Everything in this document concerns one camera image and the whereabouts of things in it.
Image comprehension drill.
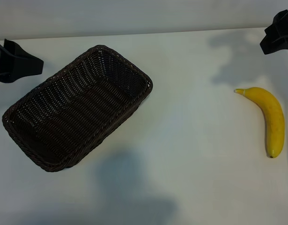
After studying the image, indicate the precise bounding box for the yellow banana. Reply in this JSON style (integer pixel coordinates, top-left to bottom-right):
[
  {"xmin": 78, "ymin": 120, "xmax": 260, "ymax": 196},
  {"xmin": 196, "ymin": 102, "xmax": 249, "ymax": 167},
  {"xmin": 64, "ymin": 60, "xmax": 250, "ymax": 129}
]
[{"xmin": 234, "ymin": 86, "xmax": 286, "ymax": 159}]

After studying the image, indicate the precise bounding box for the dark brown wicker basket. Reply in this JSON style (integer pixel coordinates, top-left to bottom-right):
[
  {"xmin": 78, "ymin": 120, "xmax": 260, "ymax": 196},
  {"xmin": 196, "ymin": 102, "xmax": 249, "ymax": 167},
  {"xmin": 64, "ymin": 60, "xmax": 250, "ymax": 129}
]
[{"xmin": 2, "ymin": 44, "xmax": 154, "ymax": 173}]

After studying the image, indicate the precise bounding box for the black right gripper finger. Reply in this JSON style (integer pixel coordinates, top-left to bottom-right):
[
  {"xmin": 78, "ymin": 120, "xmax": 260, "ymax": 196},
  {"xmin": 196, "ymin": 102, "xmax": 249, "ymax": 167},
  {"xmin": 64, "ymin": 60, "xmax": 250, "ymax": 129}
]
[
  {"xmin": 259, "ymin": 22, "xmax": 288, "ymax": 55},
  {"xmin": 272, "ymin": 6, "xmax": 288, "ymax": 40}
]

